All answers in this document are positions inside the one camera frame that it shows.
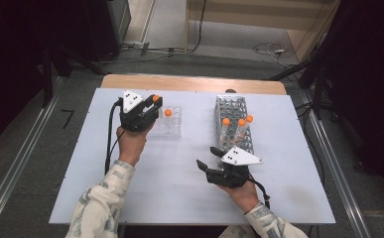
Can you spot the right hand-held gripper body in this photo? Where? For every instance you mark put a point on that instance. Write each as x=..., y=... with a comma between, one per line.
x=230, y=173

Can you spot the dark curtain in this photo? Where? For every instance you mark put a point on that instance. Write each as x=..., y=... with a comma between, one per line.
x=371, y=82
x=11, y=49

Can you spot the clear acrylic test tube rack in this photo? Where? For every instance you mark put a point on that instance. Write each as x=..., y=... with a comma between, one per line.
x=166, y=130

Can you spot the clear orange-capped test tube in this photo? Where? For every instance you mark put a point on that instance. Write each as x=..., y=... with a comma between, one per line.
x=226, y=121
x=249, y=118
x=241, y=122
x=168, y=112
x=155, y=98

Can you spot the person's left hand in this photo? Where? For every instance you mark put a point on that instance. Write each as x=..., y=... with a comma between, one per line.
x=131, y=145

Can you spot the light wooden frame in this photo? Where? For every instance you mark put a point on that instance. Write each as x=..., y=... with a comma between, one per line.
x=298, y=36

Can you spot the black metal stand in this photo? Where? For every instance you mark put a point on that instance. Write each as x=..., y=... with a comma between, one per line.
x=317, y=76

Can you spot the black stand legs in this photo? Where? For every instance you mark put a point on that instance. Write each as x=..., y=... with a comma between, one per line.
x=49, y=72

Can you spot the person's right hand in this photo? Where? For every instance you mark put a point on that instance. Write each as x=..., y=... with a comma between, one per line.
x=244, y=196

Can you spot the metal test tube rack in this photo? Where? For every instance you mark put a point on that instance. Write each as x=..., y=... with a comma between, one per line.
x=232, y=105

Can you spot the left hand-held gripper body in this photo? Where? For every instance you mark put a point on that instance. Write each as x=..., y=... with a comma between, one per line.
x=136, y=117

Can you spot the black cabinet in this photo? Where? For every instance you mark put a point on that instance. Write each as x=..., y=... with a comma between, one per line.
x=110, y=26

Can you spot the metal floor rail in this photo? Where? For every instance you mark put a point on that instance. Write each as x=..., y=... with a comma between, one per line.
x=338, y=172
x=14, y=172

